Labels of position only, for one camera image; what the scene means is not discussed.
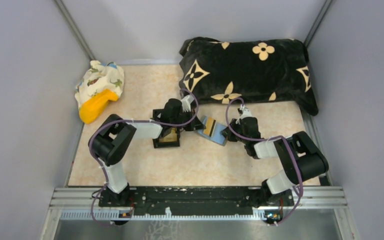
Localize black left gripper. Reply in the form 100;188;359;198
171;108;206;132

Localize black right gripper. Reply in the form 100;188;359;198
221;118;250;145

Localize black compartment tray box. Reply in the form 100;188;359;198
152;109;180;149

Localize grey card holder wallet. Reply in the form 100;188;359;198
197;115;227;146

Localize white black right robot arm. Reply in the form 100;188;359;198
221;117;329;207

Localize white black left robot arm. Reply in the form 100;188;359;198
88;95;205;207

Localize black floral pillow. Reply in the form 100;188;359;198
179;37;319;116

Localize yellow cloth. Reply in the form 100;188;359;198
79;89;119;124

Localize dinosaur print cloth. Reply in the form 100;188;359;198
74;60;125;108

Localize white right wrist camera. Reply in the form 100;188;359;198
237;104;253;119

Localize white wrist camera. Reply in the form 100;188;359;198
180;94;195;112
237;104;253;119

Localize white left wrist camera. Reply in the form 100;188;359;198
180;94;195;112

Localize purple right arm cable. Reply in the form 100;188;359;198
225;96;305;226

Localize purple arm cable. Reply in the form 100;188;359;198
225;96;305;226
88;88;200;228

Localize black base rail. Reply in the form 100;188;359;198
97;185;295;218

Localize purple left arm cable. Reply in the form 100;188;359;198
88;88;200;228

